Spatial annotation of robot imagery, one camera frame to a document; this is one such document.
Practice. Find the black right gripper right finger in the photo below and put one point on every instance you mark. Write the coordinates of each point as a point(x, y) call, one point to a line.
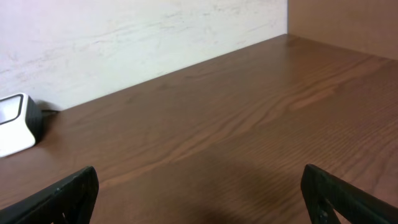
point(325, 195)

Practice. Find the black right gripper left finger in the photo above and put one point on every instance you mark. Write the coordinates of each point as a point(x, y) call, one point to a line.
point(70, 200)

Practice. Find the white barcode scanner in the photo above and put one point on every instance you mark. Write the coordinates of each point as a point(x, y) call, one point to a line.
point(22, 123)

